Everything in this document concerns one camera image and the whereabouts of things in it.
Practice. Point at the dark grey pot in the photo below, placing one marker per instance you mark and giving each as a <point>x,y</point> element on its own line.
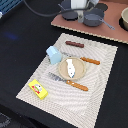
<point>67,14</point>

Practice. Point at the white fish toy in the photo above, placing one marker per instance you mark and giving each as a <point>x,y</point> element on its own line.
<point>70,68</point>

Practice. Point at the round wooden plate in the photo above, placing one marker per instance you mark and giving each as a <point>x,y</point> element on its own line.
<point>79,65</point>

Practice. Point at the fork with wooden handle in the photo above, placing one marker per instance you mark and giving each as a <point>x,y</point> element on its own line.
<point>69,82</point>

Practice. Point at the yellow box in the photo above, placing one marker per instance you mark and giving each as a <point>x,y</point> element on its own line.
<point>38,89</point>

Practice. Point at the black stove burner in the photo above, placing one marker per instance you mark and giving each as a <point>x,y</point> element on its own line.
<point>101,6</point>

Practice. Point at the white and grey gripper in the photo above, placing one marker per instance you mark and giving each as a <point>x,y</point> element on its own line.
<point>80,6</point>

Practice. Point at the brown grilled sausage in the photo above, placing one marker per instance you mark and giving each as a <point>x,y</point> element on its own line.
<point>75,44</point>

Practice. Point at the dark grey frying pan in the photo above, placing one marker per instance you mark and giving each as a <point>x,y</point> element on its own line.
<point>94,18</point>

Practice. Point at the beige bowl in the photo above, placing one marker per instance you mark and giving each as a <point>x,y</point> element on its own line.
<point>124,15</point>

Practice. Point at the light blue cup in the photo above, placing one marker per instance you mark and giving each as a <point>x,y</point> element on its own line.
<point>54,55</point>

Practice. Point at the beige woven placemat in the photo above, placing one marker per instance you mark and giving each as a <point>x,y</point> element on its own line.
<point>74,106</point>

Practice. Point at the knife with wooden handle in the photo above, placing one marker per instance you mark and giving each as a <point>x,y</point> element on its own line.
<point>83,58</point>

